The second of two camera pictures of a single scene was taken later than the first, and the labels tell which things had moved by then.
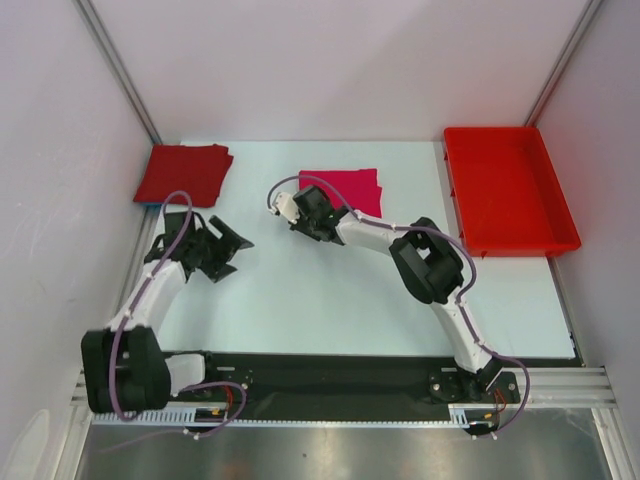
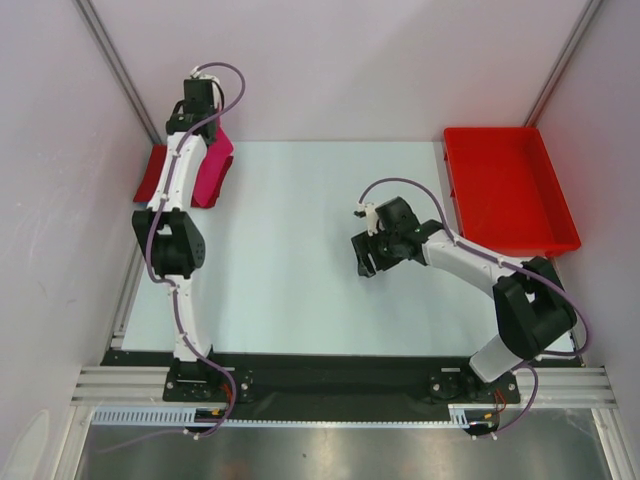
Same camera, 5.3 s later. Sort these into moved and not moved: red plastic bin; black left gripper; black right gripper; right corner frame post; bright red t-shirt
Moved: black left gripper; bright red t-shirt; black right gripper
Not moved: red plastic bin; right corner frame post
